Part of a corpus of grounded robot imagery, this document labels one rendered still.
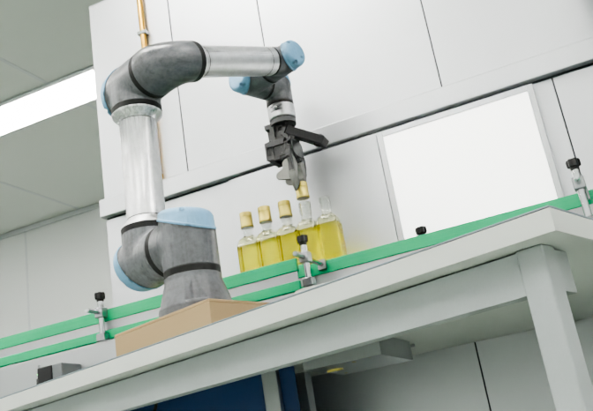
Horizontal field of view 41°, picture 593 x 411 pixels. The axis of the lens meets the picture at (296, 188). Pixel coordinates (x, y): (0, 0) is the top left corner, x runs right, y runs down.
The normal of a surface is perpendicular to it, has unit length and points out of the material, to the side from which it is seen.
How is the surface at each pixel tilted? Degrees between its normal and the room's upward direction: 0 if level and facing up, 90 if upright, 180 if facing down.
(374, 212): 90
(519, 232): 90
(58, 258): 90
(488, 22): 90
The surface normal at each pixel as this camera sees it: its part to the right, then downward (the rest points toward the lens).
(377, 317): -0.67, -0.14
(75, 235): -0.41, -0.24
